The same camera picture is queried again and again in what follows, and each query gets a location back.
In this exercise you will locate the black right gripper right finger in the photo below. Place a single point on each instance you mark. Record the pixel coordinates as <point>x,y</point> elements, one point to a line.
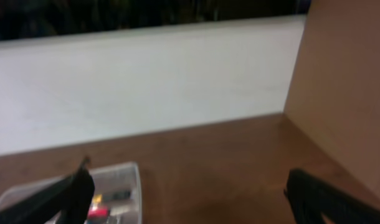
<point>311,199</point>

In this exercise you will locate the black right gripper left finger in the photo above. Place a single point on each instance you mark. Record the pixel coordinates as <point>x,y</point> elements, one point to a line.
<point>70,197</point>

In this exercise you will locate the yellow black screwdriver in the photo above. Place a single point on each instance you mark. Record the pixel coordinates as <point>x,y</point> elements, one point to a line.
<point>112,197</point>

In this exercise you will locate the clear plastic container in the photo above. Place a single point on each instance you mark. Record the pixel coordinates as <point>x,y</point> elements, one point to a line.
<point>125,176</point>

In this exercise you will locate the red black handled pliers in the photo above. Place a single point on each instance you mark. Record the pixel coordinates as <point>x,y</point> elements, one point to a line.
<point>98,212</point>

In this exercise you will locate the brown cardboard panel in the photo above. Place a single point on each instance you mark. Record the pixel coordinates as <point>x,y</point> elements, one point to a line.
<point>334,95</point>

